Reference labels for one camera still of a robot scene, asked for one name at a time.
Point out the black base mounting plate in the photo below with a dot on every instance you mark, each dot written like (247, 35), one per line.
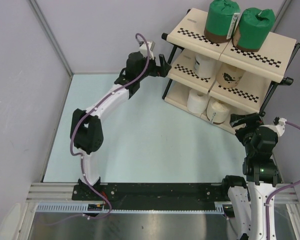
(164, 196)

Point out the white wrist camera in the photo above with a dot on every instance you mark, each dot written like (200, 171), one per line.
(147, 49)
(280, 125)

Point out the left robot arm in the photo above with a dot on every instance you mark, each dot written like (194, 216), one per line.
(86, 132)

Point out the cream paper roll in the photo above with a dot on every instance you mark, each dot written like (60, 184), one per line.
(217, 111)

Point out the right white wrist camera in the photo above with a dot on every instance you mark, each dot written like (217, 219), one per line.
(280, 125)

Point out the beige three-tier shelf rack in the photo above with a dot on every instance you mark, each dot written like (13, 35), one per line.
(214, 81)

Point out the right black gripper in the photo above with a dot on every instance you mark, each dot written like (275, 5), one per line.
(251, 120)

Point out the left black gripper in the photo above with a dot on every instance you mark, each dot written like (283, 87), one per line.
(161, 71)

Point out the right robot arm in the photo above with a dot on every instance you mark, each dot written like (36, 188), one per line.
(253, 195)

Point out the brown paper roll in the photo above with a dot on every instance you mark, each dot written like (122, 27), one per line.
(228, 76)

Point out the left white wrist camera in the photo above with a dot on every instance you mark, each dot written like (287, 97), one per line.
(147, 49)

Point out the unwrapped white paper roll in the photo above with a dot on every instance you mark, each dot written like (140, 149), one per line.
(197, 102)

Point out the green roll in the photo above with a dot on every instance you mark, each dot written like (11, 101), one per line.
(221, 21)
(253, 29)

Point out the aluminium rail frame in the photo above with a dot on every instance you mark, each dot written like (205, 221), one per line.
(79, 193)

